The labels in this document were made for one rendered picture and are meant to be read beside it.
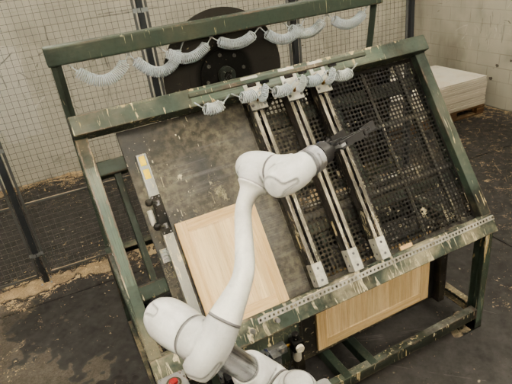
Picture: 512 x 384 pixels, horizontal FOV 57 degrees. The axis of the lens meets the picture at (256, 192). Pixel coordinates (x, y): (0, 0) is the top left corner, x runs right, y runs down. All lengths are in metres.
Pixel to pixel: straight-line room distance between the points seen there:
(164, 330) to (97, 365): 2.38
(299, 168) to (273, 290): 1.21
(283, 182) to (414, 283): 2.13
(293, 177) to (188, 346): 0.56
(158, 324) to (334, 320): 1.76
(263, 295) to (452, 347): 1.58
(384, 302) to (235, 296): 2.02
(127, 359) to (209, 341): 2.42
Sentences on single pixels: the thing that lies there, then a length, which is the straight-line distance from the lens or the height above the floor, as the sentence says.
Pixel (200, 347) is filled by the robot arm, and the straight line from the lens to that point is 1.35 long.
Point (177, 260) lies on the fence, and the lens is 2.34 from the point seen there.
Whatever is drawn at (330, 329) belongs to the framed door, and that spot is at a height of 0.38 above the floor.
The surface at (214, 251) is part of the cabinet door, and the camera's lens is 2.40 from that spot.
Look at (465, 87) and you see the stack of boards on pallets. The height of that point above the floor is 0.48.
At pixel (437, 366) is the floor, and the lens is 3.45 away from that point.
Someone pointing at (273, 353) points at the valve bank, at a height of 0.76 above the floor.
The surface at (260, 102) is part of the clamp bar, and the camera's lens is 2.56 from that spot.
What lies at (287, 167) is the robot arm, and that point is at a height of 1.95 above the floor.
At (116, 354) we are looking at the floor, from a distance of 3.80.
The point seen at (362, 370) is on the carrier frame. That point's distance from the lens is 3.13.
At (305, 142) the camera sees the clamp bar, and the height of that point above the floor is 1.54.
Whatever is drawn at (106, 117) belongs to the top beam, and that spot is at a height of 1.89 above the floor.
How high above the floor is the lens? 2.51
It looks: 27 degrees down
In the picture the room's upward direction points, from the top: 7 degrees counter-clockwise
